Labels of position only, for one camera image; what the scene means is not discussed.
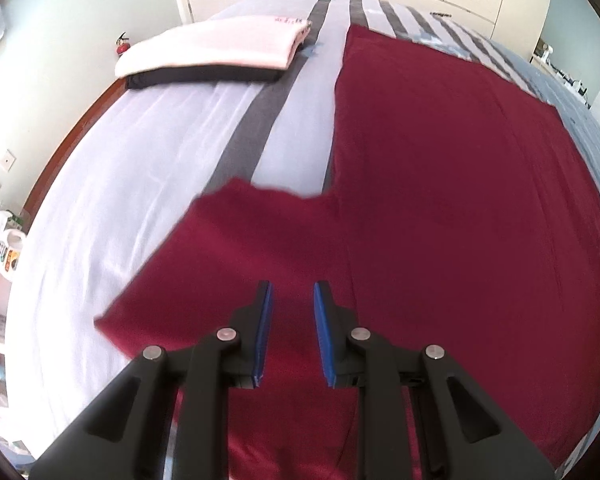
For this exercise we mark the black folded garment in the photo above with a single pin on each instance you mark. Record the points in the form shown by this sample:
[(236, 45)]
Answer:
[(180, 76)]

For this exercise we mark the bed with striped sheet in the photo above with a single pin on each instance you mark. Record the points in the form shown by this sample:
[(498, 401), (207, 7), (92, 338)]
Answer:
[(130, 160)]

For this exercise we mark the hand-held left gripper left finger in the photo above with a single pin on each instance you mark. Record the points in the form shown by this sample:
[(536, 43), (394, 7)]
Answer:
[(264, 330)]

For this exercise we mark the red fire extinguisher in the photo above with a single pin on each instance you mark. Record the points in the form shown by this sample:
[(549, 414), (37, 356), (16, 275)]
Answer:
[(123, 49)]

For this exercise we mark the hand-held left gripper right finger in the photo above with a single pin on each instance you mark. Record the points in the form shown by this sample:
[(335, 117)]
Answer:
[(322, 330)]

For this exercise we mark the white plastic bottle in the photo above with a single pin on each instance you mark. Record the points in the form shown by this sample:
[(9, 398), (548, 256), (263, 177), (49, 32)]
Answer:
[(10, 255)]

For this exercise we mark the cluttered side table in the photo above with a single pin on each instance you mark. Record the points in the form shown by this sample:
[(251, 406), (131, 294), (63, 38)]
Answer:
[(555, 67)]

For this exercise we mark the dark red shirt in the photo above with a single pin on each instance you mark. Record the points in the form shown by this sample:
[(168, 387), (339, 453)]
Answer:
[(430, 210)]

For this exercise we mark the pink folded garment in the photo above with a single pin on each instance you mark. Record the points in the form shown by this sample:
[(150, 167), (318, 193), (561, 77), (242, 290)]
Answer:
[(220, 42)]

